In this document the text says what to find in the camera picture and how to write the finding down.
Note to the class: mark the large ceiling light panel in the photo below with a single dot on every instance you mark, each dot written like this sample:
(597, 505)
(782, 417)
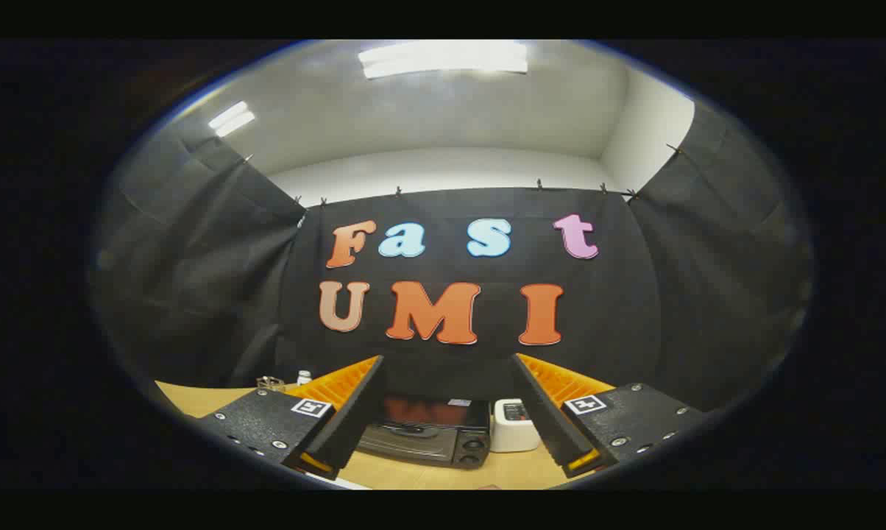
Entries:
(443, 57)

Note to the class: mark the white paper sheet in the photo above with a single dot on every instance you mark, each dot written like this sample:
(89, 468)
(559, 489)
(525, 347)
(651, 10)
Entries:
(340, 482)

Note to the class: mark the white bread toaster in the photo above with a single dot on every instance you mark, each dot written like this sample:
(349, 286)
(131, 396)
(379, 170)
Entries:
(513, 434)

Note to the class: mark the white bottle with green label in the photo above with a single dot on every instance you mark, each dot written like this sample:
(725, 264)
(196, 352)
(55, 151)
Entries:
(304, 378)

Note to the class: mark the small ceiling light panel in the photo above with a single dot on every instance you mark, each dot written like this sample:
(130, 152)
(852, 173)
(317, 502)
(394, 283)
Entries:
(231, 119)

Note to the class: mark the black toaster oven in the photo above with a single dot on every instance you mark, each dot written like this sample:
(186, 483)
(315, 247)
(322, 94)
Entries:
(421, 438)

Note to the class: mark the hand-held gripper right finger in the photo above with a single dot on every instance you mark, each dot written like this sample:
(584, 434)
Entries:
(550, 419)

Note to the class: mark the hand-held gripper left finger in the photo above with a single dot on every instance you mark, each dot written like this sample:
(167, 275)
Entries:
(349, 419)

